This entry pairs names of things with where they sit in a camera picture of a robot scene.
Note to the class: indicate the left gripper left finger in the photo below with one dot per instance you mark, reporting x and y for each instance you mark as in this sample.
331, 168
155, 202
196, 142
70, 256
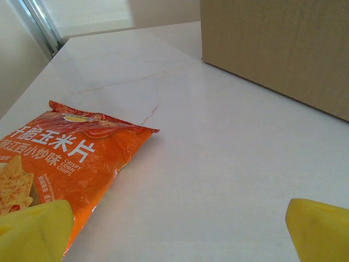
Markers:
32, 234

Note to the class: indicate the aluminium frame post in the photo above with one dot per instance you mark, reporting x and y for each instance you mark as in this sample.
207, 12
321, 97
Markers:
41, 24

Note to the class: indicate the small cardboard box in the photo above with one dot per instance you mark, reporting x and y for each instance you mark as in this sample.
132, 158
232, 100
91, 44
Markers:
272, 41

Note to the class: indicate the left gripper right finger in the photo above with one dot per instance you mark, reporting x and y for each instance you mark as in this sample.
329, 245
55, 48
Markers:
321, 234

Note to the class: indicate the orange corn chips bag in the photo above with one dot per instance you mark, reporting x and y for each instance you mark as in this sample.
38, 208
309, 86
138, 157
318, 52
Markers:
81, 163

